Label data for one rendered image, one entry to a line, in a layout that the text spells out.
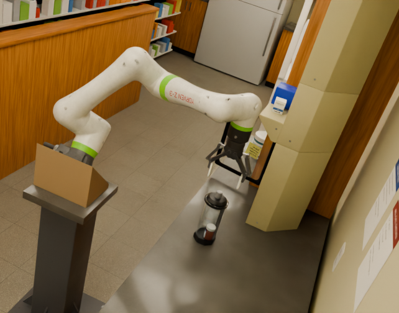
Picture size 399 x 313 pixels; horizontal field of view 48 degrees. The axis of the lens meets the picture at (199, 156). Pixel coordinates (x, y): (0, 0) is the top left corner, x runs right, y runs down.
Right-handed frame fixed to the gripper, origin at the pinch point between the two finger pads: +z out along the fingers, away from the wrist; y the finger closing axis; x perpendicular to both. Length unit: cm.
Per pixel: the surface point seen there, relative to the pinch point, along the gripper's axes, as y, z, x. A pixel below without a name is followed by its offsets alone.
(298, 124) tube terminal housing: -19.4, -25.7, -25.2
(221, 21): 169, 51, -513
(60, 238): 64, 56, 18
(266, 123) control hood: -6.0, -20.4, -25.2
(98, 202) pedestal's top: 52, 33, 9
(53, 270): 66, 79, 18
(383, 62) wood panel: -43, -55, -62
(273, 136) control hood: -11.2, -15.8, -25.2
